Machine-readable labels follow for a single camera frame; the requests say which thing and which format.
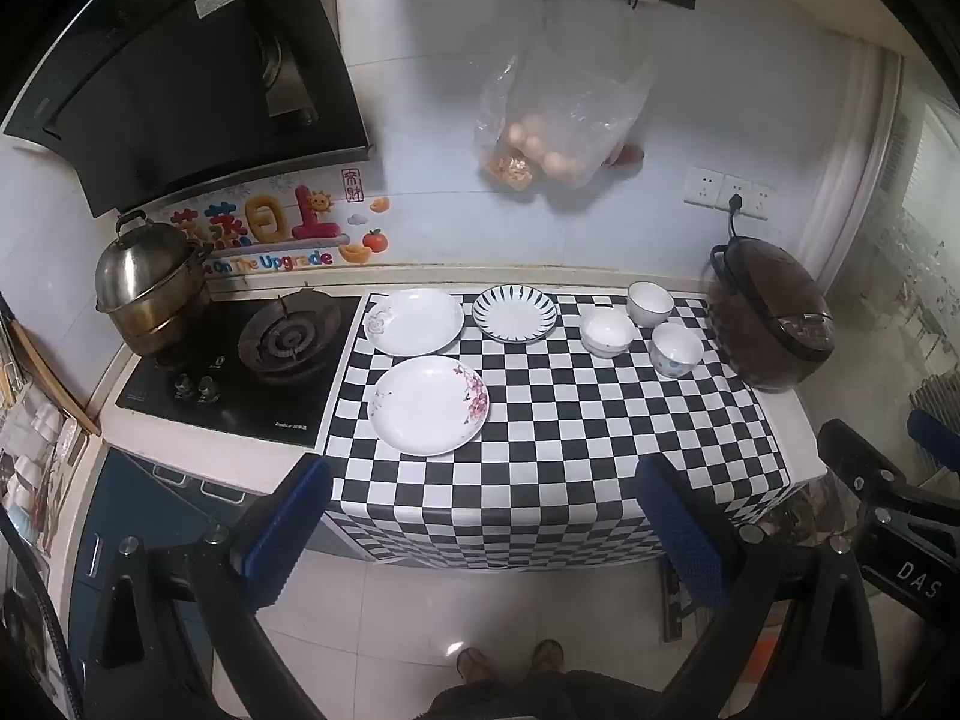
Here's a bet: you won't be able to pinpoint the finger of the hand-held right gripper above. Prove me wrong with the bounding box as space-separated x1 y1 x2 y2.
816 418 960 533
906 409 960 470

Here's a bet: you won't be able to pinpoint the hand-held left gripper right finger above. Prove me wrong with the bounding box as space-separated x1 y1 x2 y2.
636 456 901 720

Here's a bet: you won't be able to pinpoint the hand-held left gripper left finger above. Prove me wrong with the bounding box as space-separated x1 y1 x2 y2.
71 456 335 720

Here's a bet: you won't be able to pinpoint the white bowl blue pattern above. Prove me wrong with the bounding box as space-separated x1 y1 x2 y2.
649 322 704 379

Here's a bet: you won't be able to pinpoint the plain white bowl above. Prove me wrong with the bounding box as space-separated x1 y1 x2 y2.
579 307 637 359

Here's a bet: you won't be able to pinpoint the white plate dark striped rim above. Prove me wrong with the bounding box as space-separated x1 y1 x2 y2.
472 285 560 344

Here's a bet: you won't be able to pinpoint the black gas stove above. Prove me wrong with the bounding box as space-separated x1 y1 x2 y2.
116 292 365 445

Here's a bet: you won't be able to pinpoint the black white checkered cloth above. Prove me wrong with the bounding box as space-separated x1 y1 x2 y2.
322 291 792 571

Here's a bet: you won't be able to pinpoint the blue kitchen cabinet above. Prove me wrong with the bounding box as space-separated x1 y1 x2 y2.
67 446 252 691

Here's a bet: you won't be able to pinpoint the brown rice cooker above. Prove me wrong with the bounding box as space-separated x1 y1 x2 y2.
709 236 837 393

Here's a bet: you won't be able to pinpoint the white plate pink flowers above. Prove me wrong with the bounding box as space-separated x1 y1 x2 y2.
370 356 491 458

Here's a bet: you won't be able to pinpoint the person's right shoe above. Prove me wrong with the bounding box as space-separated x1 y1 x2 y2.
529 639 565 680

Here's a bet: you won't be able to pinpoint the cast iron burner grate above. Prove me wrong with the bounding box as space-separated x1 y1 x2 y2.
238 289 346 383

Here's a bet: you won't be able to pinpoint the white bowl dark rim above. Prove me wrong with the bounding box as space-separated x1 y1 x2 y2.
627 281 674 329

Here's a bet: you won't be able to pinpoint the white plate grey flower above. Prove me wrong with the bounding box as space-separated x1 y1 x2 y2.
364 287 466 357

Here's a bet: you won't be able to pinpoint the wooden board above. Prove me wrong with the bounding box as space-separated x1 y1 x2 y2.
0 292 102 437

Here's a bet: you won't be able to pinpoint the steel steamer pot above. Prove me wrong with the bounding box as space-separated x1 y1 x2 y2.
94 210 215 357

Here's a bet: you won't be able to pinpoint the clear plastic bag of eggs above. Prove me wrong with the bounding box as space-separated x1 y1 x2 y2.
472 0 653 192

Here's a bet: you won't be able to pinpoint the black range hood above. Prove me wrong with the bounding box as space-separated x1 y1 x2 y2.
4 0 376 218

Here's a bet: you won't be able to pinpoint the black cable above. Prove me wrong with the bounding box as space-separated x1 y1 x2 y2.
0 517 76 720

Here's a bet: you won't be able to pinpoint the white window frame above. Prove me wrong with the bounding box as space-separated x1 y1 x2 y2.
795 45 960 301

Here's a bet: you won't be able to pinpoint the colourful wall sticker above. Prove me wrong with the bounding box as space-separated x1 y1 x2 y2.
169 169 391 278

